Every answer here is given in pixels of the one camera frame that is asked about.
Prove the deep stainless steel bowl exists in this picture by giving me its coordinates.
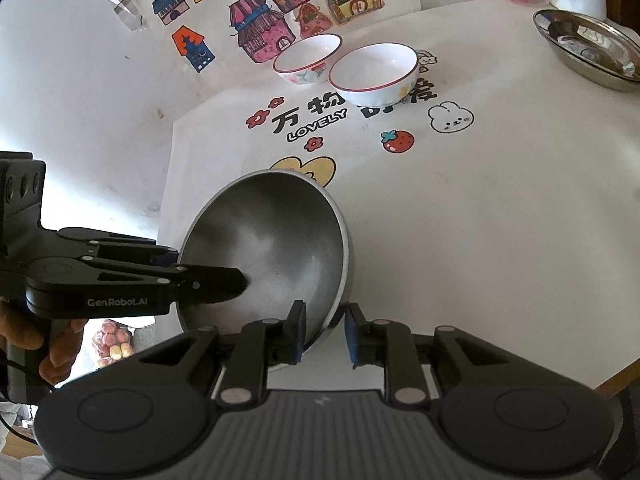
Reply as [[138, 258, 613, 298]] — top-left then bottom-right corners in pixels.
[[176, 170, 352, 348]]

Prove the floral white ceramic bowl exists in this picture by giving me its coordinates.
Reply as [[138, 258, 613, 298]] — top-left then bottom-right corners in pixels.
[[272, 34, 343, 86]]

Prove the red-rimmed white ceramic bowl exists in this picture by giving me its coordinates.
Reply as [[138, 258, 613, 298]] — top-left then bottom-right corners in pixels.
[[329, 42, 419, 107]]

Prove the steel plate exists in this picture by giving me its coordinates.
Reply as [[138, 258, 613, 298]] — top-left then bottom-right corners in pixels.
[[533, 9, 639, 92]]

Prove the person's left hand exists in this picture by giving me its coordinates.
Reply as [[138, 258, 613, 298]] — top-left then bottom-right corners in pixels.
[[1, 301, 87, 385]]

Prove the bag of fruit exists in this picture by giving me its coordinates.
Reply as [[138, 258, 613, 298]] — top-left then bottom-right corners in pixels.
[[91, 318, 136, 368]]

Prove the white printed tablecloth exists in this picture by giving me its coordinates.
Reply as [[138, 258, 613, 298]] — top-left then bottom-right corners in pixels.
[[160, 0, 639, 387]]

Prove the houses drawing paper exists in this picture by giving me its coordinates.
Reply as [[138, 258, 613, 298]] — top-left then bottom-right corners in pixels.
[[132, 0, 421, 91]]

